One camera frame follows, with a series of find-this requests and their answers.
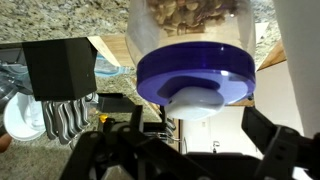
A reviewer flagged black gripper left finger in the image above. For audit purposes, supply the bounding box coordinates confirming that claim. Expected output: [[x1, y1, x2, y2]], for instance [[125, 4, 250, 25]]
[[60, 105, 214, 180]]

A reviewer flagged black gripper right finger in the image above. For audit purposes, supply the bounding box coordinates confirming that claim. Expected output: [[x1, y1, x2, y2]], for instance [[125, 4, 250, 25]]
[[241, 107, 320, 180]]

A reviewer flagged white egg-shaped object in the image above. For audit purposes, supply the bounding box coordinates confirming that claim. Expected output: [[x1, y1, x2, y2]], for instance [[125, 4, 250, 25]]
[[165, 87, 225, 121]]

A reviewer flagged clear container with purple lid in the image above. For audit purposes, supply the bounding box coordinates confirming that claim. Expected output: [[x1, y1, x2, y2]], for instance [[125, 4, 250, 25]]
[[125, 0, 258, 109]]

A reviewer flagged black knife block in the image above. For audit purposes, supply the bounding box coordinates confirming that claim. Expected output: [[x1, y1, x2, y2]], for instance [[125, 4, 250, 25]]
[[22, 38, 97, 101]]

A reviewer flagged white plate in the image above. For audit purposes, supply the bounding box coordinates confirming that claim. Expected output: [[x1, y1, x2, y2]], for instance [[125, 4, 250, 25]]
[[3, 93, 46, 141]]

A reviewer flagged white paper towel roll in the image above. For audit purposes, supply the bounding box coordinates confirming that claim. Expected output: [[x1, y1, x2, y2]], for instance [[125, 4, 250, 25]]
[[273, 0, 320, 137]]

